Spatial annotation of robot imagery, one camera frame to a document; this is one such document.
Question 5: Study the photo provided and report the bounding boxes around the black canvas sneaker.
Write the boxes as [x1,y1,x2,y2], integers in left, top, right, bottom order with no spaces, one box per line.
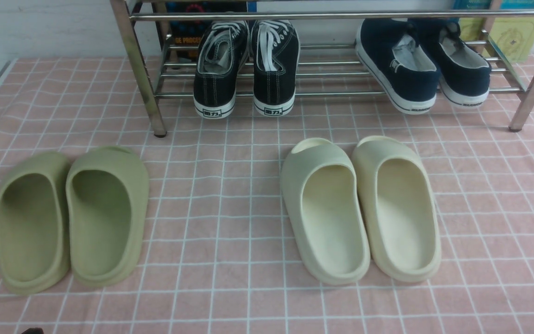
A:
[193,20,250,120]
[251,20,301,117]

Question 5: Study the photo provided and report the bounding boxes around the chrome metal shoe rack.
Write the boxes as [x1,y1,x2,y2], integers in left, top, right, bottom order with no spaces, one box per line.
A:
[109,0,534,138]

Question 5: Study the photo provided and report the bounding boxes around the cream left foam slipper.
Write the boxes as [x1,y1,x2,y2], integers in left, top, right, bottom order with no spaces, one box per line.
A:
[280,137,370,285]

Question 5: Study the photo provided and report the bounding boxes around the cream foam slipper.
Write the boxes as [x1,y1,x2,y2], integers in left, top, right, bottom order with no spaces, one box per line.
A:
[280,137,370,285]
[350,135,441,283]

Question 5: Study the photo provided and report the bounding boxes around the pink checkered cloth mat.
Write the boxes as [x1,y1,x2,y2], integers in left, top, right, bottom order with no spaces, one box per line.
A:
[0,58,534,334]

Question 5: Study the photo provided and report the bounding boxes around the cream right foam slipper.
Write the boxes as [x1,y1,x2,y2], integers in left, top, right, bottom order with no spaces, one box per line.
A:
[350,135,441,283]

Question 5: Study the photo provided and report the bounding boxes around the green right foam slipper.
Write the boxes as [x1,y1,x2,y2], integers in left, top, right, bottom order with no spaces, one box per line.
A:
[65,146,150,287]

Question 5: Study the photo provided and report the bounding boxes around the green foam slipper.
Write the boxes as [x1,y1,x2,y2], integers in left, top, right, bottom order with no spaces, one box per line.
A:
[65,146,150,287]
[0,151,71,295]

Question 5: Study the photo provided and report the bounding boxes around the navy slip-on shoe left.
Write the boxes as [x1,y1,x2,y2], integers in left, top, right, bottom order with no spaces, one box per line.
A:
[356,18,440,115]

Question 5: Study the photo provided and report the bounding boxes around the navy slip-on shoe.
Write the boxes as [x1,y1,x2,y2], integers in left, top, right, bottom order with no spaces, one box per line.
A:
[356,18,440,115]
[409,18,491,109]

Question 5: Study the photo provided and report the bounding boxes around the navy slip-on shoe right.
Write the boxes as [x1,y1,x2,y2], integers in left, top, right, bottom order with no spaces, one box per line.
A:
[409,18,491,109]

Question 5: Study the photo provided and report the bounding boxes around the green left foam slipper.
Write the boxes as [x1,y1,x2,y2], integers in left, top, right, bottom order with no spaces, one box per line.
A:
[0,151,71,295]

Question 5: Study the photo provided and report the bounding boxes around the yellow green book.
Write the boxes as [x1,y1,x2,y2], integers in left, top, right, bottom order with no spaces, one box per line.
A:
[453,0,534,63]

